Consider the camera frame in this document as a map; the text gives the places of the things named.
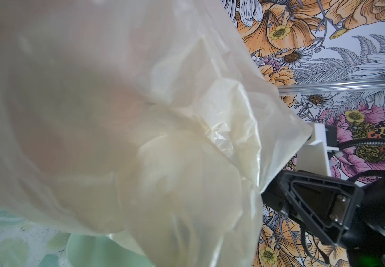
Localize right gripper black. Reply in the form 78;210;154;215
261;170;385;267

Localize translucent yellow plastic bag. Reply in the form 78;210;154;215
0;1;311;267

